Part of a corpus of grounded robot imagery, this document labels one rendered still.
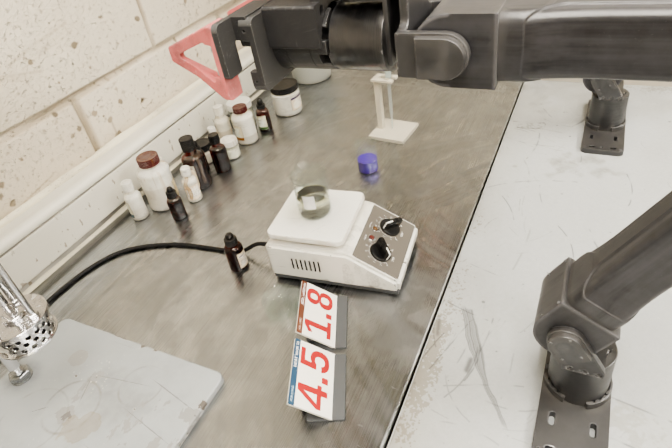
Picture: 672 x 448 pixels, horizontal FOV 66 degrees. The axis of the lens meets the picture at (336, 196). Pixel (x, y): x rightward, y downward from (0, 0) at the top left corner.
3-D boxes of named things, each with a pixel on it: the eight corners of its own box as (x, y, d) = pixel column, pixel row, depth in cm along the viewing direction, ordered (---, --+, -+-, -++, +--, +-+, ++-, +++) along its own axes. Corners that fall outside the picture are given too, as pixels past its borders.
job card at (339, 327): (347, 297, 75) (344, 276, 73) (346, 348, 68) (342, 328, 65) (306, 300, 76) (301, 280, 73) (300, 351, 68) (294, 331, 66)
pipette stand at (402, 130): (418, 126, 112) (415, 70, 104) (403, 144, 106) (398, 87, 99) (385, 121, 115) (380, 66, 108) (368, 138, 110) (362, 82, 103)
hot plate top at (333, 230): (366, 196, 81) (366, 191, 80) (342, 248, 72) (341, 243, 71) (296, 190, 85) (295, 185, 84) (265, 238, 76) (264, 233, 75)
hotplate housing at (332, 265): (418, 237, 83) (416, 198, 78) (400, 298, 73) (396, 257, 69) (292, 223, 90) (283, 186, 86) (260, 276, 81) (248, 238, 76)
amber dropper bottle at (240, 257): (229, 274, 82) (217, 241, 78) (230, 261, 85) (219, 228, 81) (248, 270, 82) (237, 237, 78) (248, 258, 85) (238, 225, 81)
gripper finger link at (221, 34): (141, 26, 45) (229, 26, 41) (191, -1, 50) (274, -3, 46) (168, 98, 49) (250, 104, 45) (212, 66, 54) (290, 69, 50)
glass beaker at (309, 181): (339, 217, 77) (331, 172, 72) (304, 229, 75) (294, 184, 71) (325, 196, 81) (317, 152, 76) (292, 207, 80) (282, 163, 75)
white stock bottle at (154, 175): (168, 214, 98) (147, 166, 92) (144, 209, 100) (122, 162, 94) (187, 196, 102) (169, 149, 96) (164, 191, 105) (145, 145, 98)
